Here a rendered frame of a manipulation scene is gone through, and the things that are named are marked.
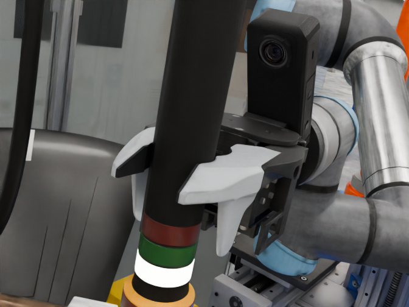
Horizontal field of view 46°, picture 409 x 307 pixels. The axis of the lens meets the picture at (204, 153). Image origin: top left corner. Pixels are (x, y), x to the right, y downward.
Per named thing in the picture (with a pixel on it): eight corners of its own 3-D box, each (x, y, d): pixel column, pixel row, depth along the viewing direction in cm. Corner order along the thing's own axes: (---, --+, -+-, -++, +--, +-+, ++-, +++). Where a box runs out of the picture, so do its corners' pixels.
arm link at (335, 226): (352, 292, 52) (381, 198, 49) (249, 273, 52) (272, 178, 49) (336, 257, 60) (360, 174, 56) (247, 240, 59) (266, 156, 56)
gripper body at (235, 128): (258, 261, 32) (310, 212, 43) (288, 139, 30) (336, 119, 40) (164, 220, 36) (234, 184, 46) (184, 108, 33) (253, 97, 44)
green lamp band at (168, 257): (132, 260, 27) (135, 240, 26) (143, 233, 30) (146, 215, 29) (192, 272, 27) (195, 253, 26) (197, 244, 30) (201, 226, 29)
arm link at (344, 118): (351, 173, 56) (372, 102, 53) (326, 197, 46) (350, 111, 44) (288, 153, 59) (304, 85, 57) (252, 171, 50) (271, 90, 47)
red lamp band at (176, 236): (135, 239, 26) (139, 219, 26) (146, 214, 29) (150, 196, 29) (196, 251, 26) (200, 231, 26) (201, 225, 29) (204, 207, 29)
